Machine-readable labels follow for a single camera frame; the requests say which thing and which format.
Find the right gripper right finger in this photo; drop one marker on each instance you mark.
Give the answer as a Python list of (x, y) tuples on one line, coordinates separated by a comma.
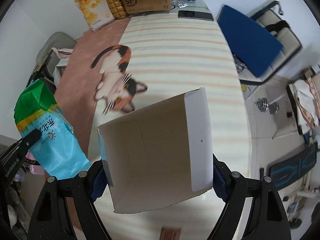
[(266, 216)]

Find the white cardboard box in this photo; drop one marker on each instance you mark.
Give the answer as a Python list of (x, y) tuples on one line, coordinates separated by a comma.
[(158, 155)]

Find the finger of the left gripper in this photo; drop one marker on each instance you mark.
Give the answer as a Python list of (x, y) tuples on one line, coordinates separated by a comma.
[(13, 157)]

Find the white padded chair with clothes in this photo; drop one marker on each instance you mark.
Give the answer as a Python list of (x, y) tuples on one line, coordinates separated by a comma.
[(304, 98)]

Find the black smartphone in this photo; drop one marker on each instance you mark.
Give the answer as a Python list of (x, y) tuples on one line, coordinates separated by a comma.
[(195, 15)]

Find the blue green snack bag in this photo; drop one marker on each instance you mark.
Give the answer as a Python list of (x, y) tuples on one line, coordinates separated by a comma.
[(57, 150)]

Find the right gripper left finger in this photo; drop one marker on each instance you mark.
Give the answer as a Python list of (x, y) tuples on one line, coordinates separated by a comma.
[(51, 218)]

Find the black blue workout bench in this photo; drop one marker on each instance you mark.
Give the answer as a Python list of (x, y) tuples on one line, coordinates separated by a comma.
[(290, 170)]

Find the yellow chips bag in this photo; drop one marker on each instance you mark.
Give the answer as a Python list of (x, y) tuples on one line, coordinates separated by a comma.
[(96, 13)]

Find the pink suitcase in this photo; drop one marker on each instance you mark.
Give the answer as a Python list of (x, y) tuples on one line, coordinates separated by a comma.
[(33, 166)]

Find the blue cushion office chair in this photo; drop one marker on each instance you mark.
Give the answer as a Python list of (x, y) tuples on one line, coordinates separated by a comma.
[(263, 42)]

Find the chrome dumbbell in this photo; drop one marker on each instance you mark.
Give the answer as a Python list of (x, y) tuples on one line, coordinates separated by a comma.
[(264, 106)]

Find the grey chair with clothes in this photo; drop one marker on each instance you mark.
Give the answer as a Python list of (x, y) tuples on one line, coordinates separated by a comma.
[(52, 60)]

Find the gold wrapped snack pack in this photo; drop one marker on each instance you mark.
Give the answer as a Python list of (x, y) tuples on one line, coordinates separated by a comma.
[(117, 9)]

